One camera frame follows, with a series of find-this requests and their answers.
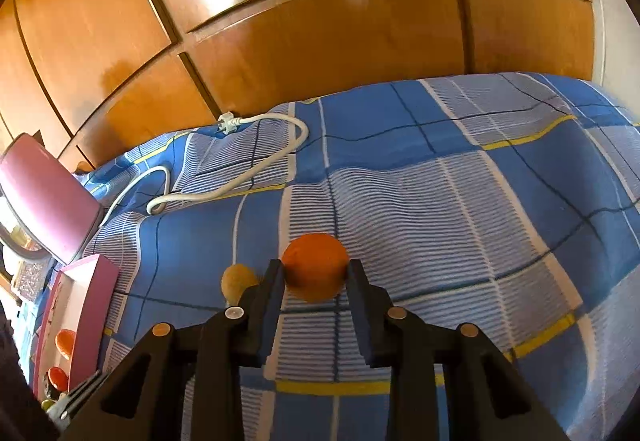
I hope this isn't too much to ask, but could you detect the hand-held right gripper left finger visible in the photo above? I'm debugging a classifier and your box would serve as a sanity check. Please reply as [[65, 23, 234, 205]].
[[60, 259, 286, 441]]

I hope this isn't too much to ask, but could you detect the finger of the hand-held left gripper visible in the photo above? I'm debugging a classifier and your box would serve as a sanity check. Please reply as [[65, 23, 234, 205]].
[[47, 369, 108, 422]]

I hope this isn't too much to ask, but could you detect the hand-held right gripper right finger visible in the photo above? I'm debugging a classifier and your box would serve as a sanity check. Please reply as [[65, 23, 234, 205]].
[[348, 259, 568, 441]]

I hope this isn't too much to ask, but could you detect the small orange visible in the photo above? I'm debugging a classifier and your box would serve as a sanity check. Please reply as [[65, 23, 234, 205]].
[[47, 367, 70, 392]]

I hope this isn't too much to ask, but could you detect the large orange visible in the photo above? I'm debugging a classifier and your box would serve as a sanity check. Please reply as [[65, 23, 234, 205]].
[[281, 232, 351, 303]]

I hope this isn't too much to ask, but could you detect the pink box with white inside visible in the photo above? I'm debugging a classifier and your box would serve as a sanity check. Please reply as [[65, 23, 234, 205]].
[[31, 254, 121, 397]]

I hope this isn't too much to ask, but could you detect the small yellowish round fruit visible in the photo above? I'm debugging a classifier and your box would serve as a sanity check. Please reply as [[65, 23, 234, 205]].
[[221, 263, 261, 304]]

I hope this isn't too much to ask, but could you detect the patterned grey box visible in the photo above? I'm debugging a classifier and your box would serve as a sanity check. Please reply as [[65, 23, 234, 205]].
[[11, 258, 55, 298]]

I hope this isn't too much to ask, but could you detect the blue plaid blanket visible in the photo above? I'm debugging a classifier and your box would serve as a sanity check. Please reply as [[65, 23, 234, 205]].
[[30, 71, 640, 441]]

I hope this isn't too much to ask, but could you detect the pink electric kettle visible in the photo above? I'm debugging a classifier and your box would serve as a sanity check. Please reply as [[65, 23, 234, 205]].
[[0, 132, 104, 267]]

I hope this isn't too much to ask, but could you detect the wooden wardrobe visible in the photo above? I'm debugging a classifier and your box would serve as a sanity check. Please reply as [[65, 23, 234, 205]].
[[0, 0, 601, 172]]

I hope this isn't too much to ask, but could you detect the white power cable with plug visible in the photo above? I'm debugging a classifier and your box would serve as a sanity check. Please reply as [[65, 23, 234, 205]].
[[100, 112, 310, 227]]

